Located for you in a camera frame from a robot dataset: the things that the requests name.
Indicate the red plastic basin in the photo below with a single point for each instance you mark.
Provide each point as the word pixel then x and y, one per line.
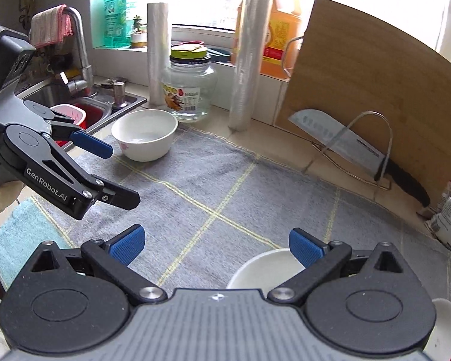
pixel 94 114

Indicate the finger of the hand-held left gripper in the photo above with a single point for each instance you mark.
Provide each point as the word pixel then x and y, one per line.
pixel 120 197
pixel 92 144

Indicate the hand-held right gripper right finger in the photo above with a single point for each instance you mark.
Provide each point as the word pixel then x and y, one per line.
pixel 304 246

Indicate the orange cooking oil bottle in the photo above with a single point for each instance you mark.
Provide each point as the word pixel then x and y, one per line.
pixel 282 37

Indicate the metal faucet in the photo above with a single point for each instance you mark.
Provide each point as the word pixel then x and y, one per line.
pixel 80 45

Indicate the grey teal checked towel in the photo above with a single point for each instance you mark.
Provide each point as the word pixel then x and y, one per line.
pixel 218 180

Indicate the green dish soap bottle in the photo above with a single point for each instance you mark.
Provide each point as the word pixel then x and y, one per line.
pixel 116 18

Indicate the short plastic wrap roll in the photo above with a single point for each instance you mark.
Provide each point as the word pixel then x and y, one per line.
pixel 158 52

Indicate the metal soap dispenser pump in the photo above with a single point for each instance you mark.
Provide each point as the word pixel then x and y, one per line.
pixel 119 94

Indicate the white floral plate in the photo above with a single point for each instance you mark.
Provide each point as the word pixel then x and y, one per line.
pixel 449 331

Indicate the bamboo cutting board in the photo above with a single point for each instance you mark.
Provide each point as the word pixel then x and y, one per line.
pixel 360 67

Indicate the stainless steel sink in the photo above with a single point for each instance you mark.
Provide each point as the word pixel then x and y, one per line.
pixel 135 101

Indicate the dark teal dish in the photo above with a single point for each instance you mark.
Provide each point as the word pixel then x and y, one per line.
pixel 220 55

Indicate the pink dish cloth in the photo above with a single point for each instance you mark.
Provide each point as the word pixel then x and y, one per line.
pixel 49 26

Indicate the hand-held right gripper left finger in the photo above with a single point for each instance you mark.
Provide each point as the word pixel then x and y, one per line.
pixel 127 244

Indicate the clear glass jar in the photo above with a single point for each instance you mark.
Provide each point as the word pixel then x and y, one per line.
pixel 188 97

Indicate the white floral bowl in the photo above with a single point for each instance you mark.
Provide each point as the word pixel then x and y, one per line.
pixel 259 270
pixel 146 135

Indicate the small potted plant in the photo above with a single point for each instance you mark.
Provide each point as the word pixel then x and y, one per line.
pixel 138 39

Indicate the person's left hand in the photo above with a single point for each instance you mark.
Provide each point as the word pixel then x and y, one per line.
pixel 5 197

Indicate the tall plastic wrap roll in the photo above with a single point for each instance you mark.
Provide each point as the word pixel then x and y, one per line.
pixel 250 64

